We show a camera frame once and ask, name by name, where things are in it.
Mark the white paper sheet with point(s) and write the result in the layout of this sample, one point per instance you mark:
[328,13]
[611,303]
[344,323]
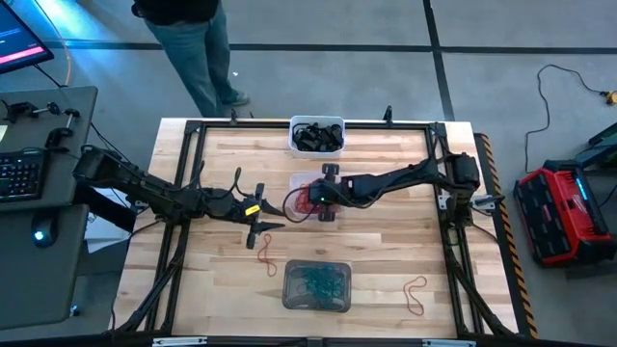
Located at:
[101,236]

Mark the black support beam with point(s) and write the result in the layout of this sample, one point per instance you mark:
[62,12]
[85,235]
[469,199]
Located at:
[103,207]

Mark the person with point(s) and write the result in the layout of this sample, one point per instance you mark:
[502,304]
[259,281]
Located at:
[193,48]

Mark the backlit black keyboard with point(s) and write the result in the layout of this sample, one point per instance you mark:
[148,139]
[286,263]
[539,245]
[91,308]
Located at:
[19,176]

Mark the black frame clamp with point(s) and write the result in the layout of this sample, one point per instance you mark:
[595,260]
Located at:
[234,118]
[387,115]

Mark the yellow tape tag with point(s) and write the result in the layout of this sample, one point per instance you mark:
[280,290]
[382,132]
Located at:
[252,209]

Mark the yellow black hazard tape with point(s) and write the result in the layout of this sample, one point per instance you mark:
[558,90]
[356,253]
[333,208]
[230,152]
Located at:
[517,270]

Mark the black aluminium table frame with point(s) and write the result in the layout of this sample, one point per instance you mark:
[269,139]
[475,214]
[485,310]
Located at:
[270,126]

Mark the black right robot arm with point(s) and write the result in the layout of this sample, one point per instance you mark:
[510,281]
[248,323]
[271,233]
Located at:
[395,176]

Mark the red black tool case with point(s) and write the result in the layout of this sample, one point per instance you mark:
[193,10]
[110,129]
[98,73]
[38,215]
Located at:
[559,217]

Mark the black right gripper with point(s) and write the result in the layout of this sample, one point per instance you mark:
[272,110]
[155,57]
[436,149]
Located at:
[325,193]

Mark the computer monitor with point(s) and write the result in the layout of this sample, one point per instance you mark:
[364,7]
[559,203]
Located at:
[19,43]

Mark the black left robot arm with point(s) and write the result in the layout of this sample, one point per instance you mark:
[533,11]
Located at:
[144,185]

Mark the smoky grey plastic basket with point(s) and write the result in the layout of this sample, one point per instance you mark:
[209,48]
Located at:
[289,270]

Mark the black equipment case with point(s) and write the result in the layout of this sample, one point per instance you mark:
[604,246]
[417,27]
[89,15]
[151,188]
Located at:
[602,154]

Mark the white plastic basket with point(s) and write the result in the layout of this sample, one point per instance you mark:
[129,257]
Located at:
[292,147]

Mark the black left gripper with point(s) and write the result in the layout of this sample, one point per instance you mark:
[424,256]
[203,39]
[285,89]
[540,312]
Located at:
[231,207]

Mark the black metal clamp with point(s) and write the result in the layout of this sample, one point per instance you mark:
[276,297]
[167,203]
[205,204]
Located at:
[19,110]
[58,135]

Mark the clear plastic basket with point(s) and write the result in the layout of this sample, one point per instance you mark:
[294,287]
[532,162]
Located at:
[294,178]

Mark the black computer mouse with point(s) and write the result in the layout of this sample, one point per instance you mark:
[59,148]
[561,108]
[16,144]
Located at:
[45,229]

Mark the silver metal bracket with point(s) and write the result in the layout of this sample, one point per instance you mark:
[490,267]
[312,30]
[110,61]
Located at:
[448,343]
[178,341]

